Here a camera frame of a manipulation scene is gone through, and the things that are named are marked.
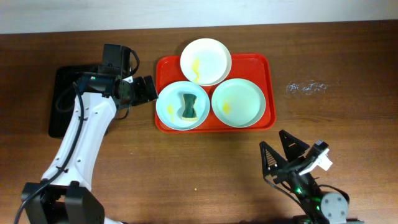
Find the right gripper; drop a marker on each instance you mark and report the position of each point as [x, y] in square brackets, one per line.
[272, 160]

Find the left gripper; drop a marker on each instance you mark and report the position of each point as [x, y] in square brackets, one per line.
[144, 90]

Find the light blue plate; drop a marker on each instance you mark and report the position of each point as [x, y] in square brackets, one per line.
[170, 105]

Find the green yellow sponge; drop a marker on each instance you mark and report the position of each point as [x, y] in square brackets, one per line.
[189, 112]

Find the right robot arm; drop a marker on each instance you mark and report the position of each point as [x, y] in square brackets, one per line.
[320, 203]

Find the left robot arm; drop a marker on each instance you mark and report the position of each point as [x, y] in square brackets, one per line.
[64, 193]

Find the black tray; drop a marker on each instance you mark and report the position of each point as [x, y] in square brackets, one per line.
[64, 97]

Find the red plastic tray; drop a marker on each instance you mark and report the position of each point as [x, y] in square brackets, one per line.
[250, 66]

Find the light green plate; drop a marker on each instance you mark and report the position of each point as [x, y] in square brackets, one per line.
[238, 103]

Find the white plate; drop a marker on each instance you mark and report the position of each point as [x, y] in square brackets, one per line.
[206, 62]

